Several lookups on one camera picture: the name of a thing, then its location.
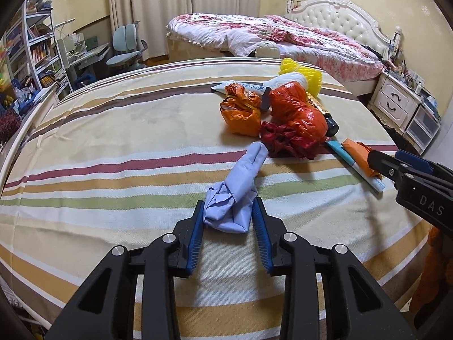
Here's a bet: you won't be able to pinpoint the white milk powder packet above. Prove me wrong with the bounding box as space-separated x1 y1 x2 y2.
210 80 271 96

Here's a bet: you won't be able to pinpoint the white and blue long box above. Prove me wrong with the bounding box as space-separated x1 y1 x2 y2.
325 140 386 194

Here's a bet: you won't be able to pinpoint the gold bottle with black cap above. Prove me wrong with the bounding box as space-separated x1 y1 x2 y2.
306 92 339 138

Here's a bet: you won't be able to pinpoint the light blue cloth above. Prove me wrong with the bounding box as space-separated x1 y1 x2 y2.
203 142 270 234

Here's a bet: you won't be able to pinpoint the striped tablecloth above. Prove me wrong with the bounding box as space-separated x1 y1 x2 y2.
0 58 439 330

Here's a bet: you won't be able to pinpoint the white bed with tufted headboard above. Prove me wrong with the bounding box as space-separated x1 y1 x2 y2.
166 0 393 96

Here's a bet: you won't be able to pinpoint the grey-blue desk chair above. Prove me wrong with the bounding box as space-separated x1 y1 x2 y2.
106 23 148 69

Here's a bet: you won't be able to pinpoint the white nightstand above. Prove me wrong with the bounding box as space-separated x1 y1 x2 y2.
368 71 423 126

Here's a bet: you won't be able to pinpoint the dark red fuzzy object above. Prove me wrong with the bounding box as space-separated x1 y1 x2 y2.
0 108 22 142

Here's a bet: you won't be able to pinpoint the beige curtains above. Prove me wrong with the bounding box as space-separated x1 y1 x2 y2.
108 0 262 61

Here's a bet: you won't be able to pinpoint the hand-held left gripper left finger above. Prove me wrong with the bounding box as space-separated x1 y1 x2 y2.
50 200 206 340

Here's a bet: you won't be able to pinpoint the white round cushion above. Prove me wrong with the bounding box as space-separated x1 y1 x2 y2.
255 41 282 59

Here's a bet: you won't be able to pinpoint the pink floral quilt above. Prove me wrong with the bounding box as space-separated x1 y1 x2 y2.
167 13 384 82

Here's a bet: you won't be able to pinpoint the dark red crumpled bag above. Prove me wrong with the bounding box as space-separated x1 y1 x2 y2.
260 121 326 160

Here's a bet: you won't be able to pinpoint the orange-red cloth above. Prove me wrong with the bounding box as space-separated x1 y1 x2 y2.
411 225 443 314

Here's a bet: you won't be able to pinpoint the cluster of small bottles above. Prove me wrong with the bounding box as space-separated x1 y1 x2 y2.
386 32 436 96

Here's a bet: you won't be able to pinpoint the white bookshelf with books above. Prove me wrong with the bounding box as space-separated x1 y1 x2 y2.
0 0 69 100

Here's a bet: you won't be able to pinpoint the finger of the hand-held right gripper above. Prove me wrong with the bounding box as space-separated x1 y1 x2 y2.
367 150 413 185
395 149 453 185

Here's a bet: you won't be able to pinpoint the small orange plastic bag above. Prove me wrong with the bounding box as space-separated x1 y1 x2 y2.
219 82 262 137

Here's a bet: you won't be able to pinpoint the white desk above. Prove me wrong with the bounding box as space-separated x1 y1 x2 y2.
57 32 112 89

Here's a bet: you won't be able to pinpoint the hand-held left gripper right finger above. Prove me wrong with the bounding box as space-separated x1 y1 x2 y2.
252 196 418 340

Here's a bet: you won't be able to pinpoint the clear plastic drawer unit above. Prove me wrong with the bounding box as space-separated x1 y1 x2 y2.
405 104 441 154

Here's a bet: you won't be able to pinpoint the large orange-red plastic bag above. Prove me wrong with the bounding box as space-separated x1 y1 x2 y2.
269 81 328 142

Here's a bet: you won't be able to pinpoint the orange umbrella sleeve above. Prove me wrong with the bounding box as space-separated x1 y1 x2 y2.
341 138 383 179

